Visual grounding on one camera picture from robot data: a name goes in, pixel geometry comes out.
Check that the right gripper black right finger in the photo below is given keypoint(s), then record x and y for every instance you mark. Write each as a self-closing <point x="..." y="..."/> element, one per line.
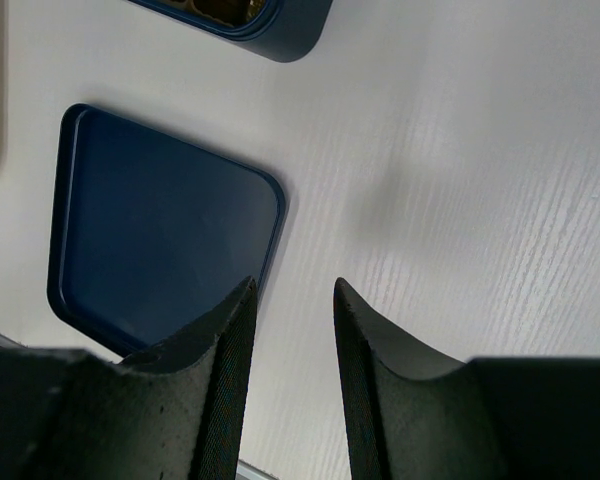
<point x="412" y="412"/>

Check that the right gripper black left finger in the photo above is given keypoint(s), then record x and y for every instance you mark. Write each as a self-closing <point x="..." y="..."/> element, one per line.
<point x="172" y="411"/>

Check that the navy blue chocolate tin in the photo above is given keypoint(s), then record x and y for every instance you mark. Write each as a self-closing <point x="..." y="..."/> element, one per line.
<point x="282" y="31"/>

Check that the navy blue tin lid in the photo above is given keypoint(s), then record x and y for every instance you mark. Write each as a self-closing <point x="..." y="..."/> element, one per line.
<point x="150" y="232"/>

